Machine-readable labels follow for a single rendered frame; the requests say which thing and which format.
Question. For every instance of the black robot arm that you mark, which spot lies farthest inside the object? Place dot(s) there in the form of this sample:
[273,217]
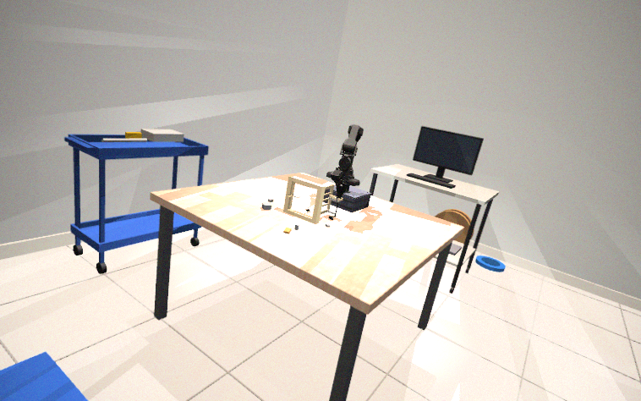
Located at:
[348,151]

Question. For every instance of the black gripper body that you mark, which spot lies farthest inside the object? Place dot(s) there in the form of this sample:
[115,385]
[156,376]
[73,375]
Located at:
[353,182]

